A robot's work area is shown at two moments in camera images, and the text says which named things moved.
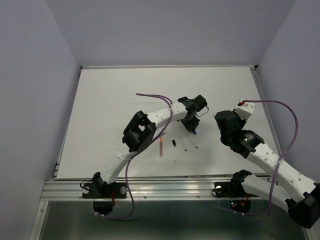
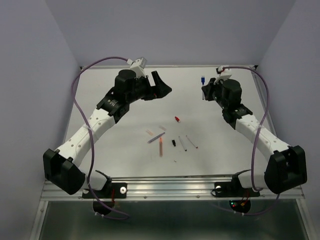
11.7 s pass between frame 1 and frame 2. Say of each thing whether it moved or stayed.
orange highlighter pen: stayed
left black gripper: moved
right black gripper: moved
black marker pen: stayed
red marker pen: stayed
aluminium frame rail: stayed
